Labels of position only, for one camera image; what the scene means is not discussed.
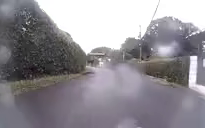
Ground small roofed building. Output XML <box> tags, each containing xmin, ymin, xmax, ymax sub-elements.
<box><xmin>86</xmin><ymin>51</ymin><xmax>108</xmax><ymax>68</ymax></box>

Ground distant trees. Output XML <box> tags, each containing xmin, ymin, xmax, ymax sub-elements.
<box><xmin>89</xmin><ymin>37</ymin><xmax>148</xmax><ymax>62</ymax></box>

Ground utility pole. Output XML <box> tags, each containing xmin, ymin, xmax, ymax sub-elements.
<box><xmin>138</xmin><ymin>24</ymin><xmax>143</xmax><ymax>63</ymax></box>

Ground grey asphalt road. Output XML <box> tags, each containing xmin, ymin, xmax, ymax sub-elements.
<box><xmin>0</xmin><ymin>65</ymin><xmax>205</xmax><ymax>128</ymax></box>

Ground low green hedge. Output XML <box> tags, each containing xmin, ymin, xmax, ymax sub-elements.
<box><xmin>136</xmin><ymin>55</ymin><xmax>191</xmax><ymax>87</ymax></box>

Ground grass verge strip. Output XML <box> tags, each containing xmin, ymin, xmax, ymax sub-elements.
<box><xmin>10</xmin><ymin>69</ymin><xmax>95</xmax><ymax>96</ymax></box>

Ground tall dark green hedge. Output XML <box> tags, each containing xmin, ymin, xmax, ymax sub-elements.
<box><xmin>0</xmin><ymin>0</ymin><xmax>88</xmax><ymax>84</ymax></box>

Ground large dark tree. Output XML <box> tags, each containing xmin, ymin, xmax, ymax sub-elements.
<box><xmin>143</xmin><ymin>15</ymin><xmax>200</xmax><ymax>58</ymax></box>

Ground white gate pillar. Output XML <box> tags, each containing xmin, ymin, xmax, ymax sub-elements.
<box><xmin>188</xmin><ymin>55</ymin><xmax>198</xmax><ymax>89</ymax></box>

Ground overhead wires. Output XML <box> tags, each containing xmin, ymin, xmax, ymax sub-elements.
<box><xmin>140</xmin><ymin>0</ymin><xmax>162</xmax><ymax>38</ymax></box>

